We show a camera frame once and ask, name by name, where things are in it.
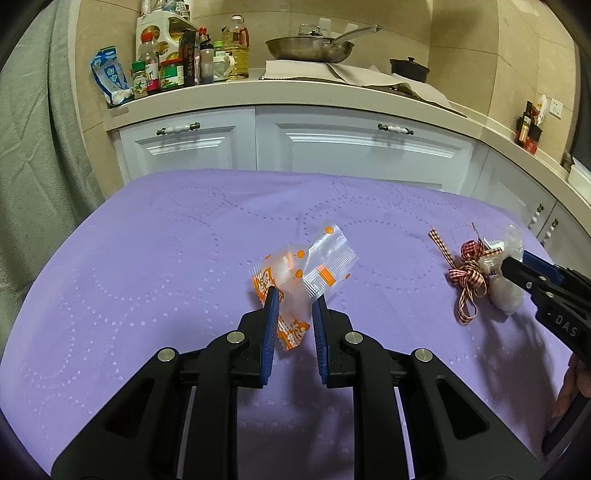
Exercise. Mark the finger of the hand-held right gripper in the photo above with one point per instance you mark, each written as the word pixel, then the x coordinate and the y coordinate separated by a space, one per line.
pixel 524 274
pixel 542 264

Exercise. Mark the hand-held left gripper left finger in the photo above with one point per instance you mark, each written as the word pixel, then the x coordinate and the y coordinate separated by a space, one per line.
pixel 271 323

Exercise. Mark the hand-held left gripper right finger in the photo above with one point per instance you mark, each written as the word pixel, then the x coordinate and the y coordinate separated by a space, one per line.
pixel 319 332

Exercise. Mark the clear bag with checked ribbon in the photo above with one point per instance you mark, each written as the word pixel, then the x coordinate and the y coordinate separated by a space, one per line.
pixel 503 290

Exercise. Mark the clear orange dotted wrapper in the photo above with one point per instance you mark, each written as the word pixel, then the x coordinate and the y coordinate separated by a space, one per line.
pixel 295 272

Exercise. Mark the person's right hand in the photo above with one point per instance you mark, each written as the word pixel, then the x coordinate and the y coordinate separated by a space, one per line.
pixel 575 381

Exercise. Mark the white lidded rectangular container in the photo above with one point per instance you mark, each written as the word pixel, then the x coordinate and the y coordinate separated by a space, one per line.
pixel 581 173

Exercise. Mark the dark soy sauce bottle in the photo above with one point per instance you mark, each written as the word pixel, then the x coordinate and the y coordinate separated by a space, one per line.
pixel 524 127

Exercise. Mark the purple tablecloth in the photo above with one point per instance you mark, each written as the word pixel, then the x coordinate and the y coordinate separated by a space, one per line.
pixel 138 277

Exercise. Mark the white paper packet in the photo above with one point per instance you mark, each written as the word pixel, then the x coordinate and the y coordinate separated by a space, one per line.
pixel 541 108

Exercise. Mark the white kitchen cabinet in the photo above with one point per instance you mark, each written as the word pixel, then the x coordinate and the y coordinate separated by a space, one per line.
pixel 323 147

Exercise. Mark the black cooking pot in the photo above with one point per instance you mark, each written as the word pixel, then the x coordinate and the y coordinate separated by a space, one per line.
pixel 408 70

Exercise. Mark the beige stove cover cloth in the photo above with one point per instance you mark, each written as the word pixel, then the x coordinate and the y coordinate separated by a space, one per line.
pixel 360 74

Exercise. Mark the green capped bottle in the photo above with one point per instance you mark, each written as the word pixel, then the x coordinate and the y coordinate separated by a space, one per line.
pixel 221 64

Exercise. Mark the green label jar red lid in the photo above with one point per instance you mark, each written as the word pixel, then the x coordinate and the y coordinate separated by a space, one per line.
pixel 171 74

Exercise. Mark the steel wok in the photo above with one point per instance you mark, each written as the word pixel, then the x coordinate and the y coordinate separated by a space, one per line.
pixel 304 50

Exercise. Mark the small jar green lid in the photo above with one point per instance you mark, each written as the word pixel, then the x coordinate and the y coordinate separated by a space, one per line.
pixel 139 81

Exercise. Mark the tall dark carton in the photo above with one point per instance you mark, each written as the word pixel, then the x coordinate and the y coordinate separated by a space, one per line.
pixel 188 57

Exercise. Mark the tea bottle red cap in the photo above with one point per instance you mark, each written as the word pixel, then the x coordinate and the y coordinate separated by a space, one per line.
pixel 148 60

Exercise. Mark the glass wok lid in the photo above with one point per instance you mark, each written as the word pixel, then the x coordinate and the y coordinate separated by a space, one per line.
pixel 310 33

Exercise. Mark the blue white bag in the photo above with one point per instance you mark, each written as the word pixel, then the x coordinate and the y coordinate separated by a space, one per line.
pixel 111 78

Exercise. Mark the grey curtain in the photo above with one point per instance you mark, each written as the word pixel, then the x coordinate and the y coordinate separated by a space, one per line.
pixel 41 138

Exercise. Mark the large white jug orange label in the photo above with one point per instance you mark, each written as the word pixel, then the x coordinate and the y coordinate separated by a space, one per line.
pixel 159 25

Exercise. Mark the white wall socket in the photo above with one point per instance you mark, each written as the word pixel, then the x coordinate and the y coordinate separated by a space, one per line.
pixel 555 108
pixel 325 24

